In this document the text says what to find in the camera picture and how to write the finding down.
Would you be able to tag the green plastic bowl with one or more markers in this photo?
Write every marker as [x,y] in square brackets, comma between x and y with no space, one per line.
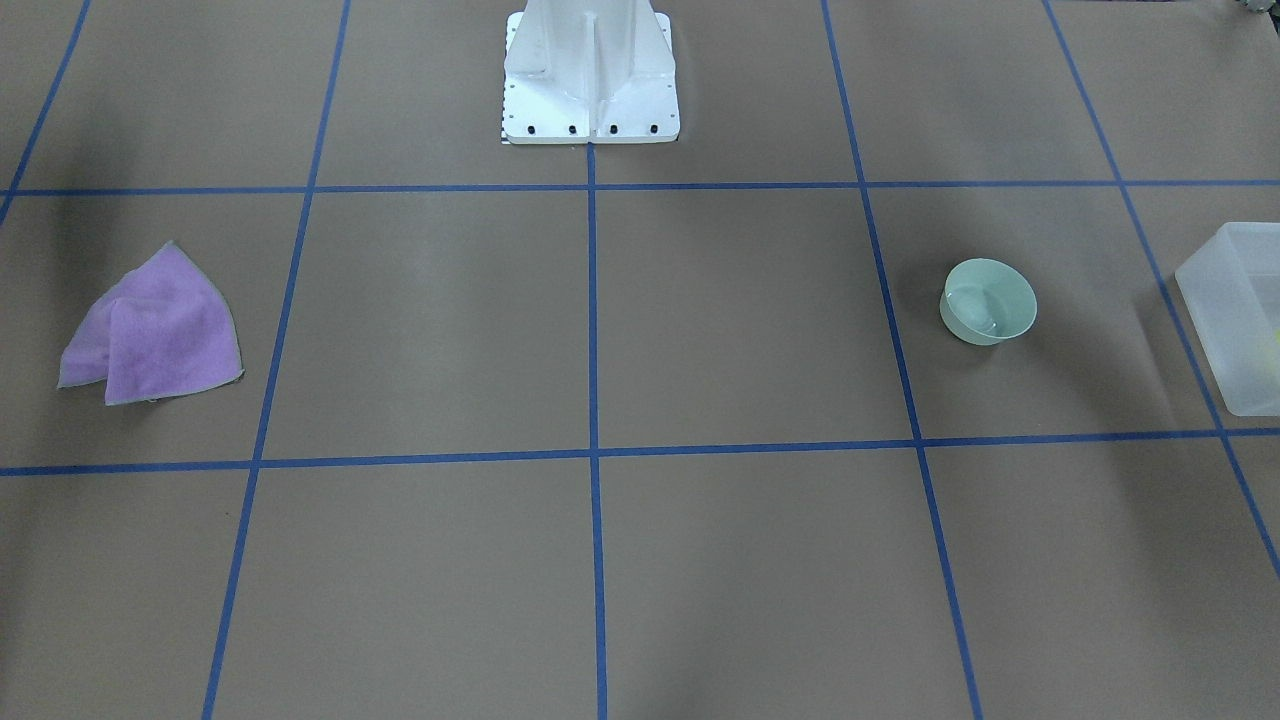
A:
[985,302]

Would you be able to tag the translucent plastic storage box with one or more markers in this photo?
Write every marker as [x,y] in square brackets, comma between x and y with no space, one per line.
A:
[1231,288]

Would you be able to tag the purple microfiber cloth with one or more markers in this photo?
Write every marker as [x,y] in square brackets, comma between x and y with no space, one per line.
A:
[162,331]

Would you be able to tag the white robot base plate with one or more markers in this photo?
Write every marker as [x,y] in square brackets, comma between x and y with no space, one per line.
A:
[642,112]

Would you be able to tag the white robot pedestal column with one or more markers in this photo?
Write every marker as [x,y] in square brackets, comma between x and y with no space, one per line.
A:
[589,51]

